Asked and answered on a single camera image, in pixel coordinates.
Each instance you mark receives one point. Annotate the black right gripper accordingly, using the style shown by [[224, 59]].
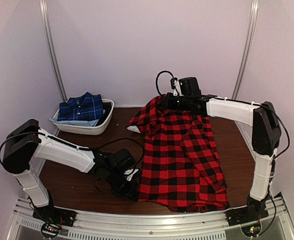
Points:
[[168, 104]]

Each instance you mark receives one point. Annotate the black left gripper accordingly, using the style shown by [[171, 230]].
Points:
[[131, 189]]

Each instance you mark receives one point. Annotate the red black plaid shirt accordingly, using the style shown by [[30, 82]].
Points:
[[181, 168]]

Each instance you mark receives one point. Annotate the white plastic basin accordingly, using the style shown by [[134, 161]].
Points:
[[100, 128]]

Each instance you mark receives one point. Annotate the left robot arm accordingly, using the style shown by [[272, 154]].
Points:
[[29, 141]]

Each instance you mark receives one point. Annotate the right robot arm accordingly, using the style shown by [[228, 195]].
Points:
[[261, 117]]

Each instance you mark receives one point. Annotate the light blue shirt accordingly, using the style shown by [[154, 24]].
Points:
[[81, 123]]

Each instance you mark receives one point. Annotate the left circuit board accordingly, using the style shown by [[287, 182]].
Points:
[[49, 230]]

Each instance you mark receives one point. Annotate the circuit board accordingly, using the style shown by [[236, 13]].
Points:
[[251, 230], [49, 230]]

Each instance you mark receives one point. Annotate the blue plaid shirt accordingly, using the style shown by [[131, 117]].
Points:
[[87, 107]]

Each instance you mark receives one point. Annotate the right circuit board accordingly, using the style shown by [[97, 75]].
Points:
[[251, 230]]

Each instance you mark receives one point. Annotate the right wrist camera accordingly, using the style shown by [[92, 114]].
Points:
[[186, 86]]

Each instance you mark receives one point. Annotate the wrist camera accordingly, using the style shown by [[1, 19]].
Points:
[[123, 164], [186, 86]]

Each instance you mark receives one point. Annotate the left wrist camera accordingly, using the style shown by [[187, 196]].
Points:
[[123, 164]]

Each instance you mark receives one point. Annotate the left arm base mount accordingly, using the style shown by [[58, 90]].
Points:
[[54, 215]]

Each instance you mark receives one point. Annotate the aluminium front rail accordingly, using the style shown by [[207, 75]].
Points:
[[187, 226]]

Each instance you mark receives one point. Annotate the left aluminium frame post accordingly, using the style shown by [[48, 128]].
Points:
[[51, 49]]

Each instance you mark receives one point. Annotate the aluminium frame post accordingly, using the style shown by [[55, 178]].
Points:
[[51, 49], [251, 29]]

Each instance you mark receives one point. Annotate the right aluminium frame post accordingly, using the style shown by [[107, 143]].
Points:
[[251, 29]]

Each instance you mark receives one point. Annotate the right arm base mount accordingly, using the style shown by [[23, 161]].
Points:
[[254, 210]]

